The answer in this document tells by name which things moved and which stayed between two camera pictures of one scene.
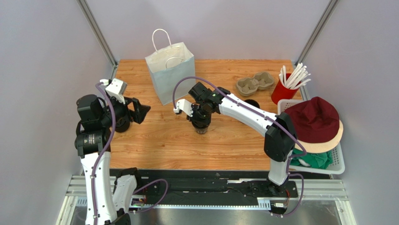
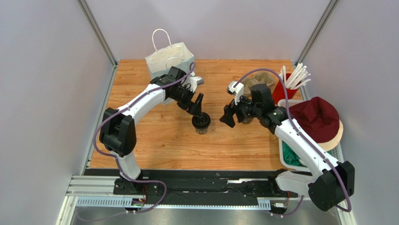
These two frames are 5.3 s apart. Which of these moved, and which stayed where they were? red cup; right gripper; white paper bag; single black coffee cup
Moved: right gripper
Stayed: red cup; single black coffee cup; white paper bag
